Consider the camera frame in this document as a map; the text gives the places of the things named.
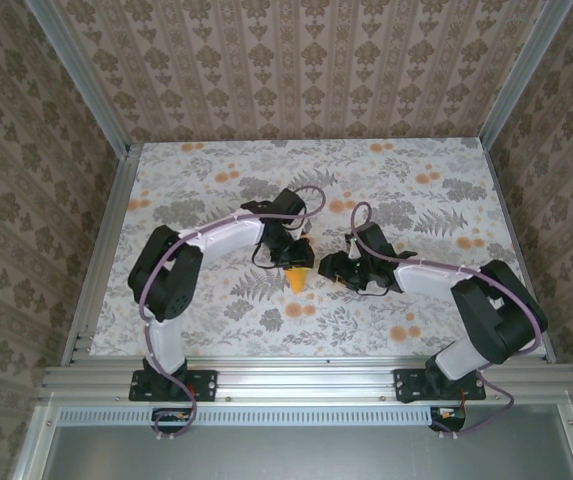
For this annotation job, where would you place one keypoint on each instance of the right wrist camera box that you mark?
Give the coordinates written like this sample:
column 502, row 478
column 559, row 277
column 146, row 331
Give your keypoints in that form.
column 372, row 240

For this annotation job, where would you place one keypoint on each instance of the small black connector box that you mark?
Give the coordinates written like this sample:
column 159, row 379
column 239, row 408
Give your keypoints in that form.
column 448, row 422
column 173, row 420

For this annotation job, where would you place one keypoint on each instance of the aluminium frame post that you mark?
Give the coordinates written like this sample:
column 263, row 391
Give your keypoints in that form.
column 521, row 75
column 81, row 80

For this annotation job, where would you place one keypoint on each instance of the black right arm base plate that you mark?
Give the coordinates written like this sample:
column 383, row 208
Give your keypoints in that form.
column 406, row 385

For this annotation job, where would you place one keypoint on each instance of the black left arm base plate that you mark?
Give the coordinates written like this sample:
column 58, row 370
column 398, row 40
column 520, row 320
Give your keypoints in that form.
column 206, row 385

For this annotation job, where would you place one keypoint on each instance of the aluminium mounting rail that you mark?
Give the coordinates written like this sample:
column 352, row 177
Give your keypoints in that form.
column 306, row 380

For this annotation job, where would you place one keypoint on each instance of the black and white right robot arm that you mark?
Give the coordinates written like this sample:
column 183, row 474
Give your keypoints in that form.
column 496, row 320

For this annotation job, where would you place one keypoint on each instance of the floral patterned table cover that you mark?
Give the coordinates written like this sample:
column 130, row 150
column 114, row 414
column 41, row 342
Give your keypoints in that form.
column 266, row 165

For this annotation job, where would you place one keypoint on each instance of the grey metal panel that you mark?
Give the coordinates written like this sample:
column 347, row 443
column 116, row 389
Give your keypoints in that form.
column 291, row 452

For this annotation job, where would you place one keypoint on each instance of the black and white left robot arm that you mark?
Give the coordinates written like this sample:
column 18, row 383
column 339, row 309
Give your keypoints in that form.
column 176, row 280

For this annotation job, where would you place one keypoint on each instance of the orange square paper sheet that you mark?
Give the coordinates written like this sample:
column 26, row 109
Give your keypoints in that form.
column 297, row 280

